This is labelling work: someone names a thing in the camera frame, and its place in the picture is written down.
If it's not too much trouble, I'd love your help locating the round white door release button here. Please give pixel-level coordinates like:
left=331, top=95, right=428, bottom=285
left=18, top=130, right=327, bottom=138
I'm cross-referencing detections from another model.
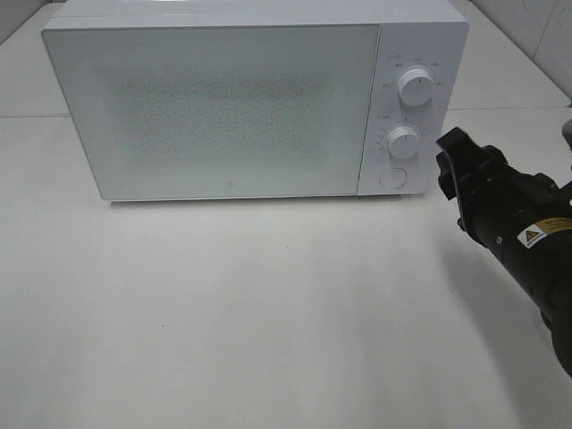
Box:
left=380, top=168, right=408, bottom=189

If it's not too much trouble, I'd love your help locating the white microwave knob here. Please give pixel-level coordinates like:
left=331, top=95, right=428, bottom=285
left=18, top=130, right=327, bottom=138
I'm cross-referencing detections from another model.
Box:
left=386, top=125, right=421, bottom=159
left=397, top=65, right=435, bottom=107

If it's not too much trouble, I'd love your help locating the white microwave oven body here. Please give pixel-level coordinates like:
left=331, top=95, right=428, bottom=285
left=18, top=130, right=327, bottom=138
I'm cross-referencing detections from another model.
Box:
left=41, top=1, right=469, bottom=200

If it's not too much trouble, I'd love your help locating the white microwave door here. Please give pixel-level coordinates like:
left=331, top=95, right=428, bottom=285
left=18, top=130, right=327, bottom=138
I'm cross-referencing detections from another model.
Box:
left=43, top=25, right=379, bottom=201

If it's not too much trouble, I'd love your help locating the upper white microwave knob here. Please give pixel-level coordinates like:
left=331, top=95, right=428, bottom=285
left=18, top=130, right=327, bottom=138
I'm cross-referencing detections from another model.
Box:
left=397, top=65, right=435, bottom=107

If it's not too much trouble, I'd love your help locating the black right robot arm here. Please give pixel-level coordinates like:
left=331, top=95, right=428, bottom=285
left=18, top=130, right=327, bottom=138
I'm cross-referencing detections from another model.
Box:
left=436, top=127, right=571, bottom=373

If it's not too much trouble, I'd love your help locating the lower white microwave knob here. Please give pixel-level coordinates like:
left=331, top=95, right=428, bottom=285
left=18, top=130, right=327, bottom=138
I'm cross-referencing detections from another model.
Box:
left=386, top=125, right=421, bottom=159

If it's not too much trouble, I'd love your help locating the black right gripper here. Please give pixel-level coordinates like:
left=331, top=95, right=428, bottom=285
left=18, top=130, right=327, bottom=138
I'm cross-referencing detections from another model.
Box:
left=436, top=127, right=517, bottom=248

